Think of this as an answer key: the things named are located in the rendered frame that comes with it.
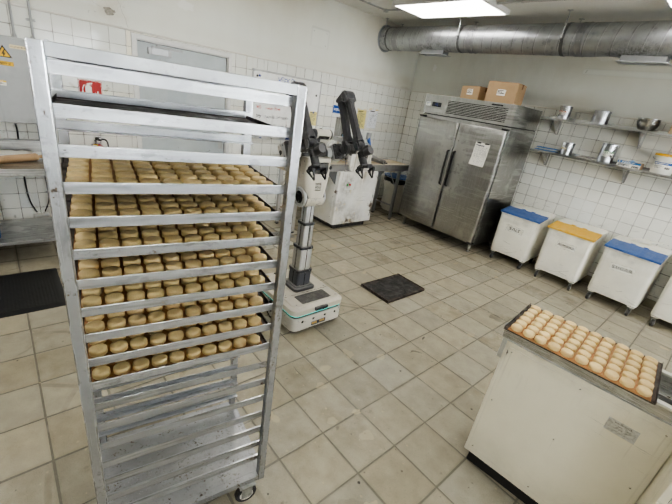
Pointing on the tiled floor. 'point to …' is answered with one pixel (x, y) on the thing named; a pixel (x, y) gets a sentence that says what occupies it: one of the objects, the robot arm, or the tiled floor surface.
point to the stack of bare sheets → (392, 288)
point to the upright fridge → (422, 171)
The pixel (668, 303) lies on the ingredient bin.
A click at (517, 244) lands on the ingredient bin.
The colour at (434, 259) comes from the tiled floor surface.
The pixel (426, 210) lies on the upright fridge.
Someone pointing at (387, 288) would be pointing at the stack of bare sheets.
